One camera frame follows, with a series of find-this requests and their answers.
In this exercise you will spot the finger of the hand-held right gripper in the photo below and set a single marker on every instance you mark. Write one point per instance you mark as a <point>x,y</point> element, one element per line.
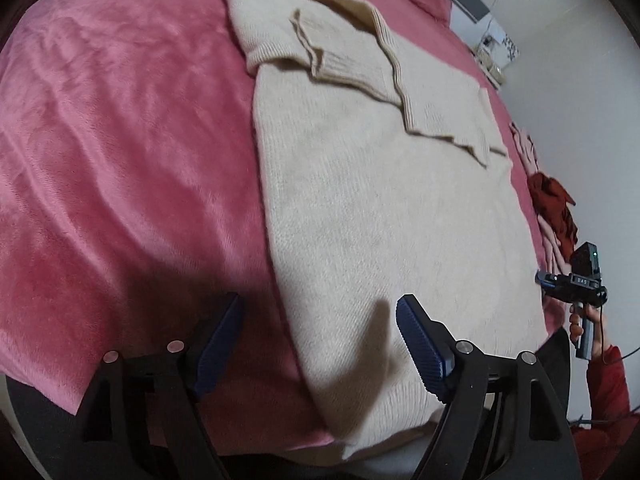
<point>546,278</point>

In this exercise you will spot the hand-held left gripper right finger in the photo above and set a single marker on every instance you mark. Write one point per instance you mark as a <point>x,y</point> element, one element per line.
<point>420,345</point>

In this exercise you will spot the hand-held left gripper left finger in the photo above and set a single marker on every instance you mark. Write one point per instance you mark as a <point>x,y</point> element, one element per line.
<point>220,345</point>

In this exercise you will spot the cream knit sweater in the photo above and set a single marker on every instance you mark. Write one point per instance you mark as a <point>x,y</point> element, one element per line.
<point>375,210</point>

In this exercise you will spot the person's right forearm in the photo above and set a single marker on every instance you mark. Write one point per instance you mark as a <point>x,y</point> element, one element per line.
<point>607,390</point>

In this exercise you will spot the person's right hand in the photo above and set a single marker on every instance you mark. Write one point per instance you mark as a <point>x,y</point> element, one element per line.
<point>575,327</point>

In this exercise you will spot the pale pink knit garment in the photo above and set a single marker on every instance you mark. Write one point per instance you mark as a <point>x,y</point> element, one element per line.
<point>525,147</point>
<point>550,245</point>

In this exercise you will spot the dark red garment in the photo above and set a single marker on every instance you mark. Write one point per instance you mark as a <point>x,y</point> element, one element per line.
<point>550,195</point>

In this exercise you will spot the pink bed blanket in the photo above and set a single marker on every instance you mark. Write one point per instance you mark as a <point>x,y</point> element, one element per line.
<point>125,160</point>

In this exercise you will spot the white nightstand with clutter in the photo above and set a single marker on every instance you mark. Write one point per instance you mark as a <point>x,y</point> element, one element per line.
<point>492,67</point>

